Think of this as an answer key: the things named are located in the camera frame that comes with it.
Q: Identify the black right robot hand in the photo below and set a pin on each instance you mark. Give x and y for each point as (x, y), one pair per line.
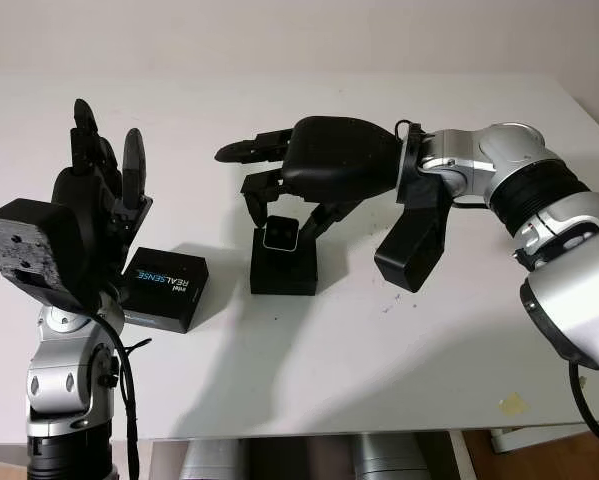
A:
(339, 155)

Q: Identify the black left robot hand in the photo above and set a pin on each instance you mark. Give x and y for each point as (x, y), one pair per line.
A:
(94, 220)

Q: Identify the small silver square camera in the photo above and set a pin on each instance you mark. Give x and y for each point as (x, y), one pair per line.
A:
(280, 235)

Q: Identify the black RealSense box lid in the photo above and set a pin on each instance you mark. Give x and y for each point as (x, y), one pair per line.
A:
(189, 310)

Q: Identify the black open box base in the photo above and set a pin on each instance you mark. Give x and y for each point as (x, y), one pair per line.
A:
(284, 275)

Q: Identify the grey robot leg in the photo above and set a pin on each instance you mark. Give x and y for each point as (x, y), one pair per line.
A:
(386, 457)
(214, 460)

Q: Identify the yellow tape scrap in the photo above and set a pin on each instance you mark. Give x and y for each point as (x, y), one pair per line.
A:
(514, 403)

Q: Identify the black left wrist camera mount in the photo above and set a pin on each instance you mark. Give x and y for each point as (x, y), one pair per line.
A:
(29, 250)

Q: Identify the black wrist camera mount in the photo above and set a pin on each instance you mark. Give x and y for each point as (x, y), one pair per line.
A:
(409, 250)
(29, 250)

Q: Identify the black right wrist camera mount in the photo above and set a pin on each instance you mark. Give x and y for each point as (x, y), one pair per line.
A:
(409, 250)

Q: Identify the white table frame bar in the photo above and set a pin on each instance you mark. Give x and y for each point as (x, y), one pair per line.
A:
(534, 439)

